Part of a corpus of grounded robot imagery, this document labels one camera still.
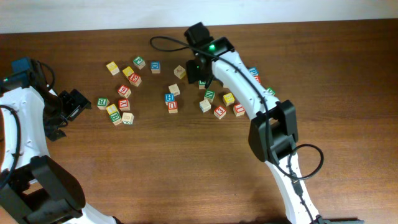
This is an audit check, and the plain wooden block centre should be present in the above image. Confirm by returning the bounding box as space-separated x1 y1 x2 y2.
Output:
168 83 180 96

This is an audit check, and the green V block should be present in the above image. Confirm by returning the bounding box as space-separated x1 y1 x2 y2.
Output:
266 88 275 96

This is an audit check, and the green B block left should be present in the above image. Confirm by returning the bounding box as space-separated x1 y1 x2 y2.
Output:
96 98 110 110

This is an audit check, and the yellow block centre right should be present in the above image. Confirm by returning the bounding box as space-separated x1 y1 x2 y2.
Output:
223 93 235 106

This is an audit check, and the green R block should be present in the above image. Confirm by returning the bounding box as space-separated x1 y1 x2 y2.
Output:
198 80 206 90

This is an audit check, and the red U block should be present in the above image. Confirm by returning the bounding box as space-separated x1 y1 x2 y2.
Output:
167 101 178 114

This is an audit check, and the yellow block by E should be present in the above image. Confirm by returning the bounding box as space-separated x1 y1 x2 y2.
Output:
123 66 134 78

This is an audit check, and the plain block blue side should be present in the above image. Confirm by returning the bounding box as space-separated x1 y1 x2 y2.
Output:
199 100 211 113

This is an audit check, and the red I block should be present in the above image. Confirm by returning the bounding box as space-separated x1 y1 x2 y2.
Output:
233 104 246 116

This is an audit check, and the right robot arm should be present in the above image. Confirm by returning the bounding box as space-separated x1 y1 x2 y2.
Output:
184 22 326 223

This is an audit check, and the blue H block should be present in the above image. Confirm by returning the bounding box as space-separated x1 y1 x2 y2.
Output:
165 93 175 105

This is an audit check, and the green P block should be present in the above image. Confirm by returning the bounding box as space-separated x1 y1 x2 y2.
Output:
133 56 146 70

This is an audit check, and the yellow block far left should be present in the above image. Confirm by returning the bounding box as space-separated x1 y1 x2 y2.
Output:
106 62 120 76

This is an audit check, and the yellow 1 block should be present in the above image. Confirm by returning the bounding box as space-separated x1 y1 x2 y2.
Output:
106 104 118 115

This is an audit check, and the blue D block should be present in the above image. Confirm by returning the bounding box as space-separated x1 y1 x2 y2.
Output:
150 61 161 74

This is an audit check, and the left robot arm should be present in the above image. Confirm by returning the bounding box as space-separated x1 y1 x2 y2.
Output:
1 57 119 224

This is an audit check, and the red 6 block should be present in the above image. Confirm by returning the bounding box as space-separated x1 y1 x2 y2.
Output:
118 85 131 98

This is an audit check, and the red E block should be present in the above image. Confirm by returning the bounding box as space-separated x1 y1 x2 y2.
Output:
128 73 142 86

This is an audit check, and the red M block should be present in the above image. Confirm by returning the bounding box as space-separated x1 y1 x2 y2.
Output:
254 75 261 83

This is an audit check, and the green b block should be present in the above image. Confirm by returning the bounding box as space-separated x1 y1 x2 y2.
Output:
96 98 110 110
109 112 122 126

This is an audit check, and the red 3 block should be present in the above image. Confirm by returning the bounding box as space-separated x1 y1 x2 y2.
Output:
213 106 226 119

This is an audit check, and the yellow side plain block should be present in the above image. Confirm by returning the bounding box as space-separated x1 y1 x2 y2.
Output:
174 65 187 80

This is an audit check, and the green N block centre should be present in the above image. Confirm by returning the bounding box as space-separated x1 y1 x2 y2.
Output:
204 90 215 103

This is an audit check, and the blue P block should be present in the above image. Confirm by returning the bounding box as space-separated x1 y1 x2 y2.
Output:
248 67 259 76

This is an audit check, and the green B block lower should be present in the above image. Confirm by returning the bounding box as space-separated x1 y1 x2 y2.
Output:
109 112 122 126

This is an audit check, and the red Y block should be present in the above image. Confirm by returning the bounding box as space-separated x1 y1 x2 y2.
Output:
118 99 131 111

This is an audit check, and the plain 8 block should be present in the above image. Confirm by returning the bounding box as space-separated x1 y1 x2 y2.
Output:
121 112 134 124

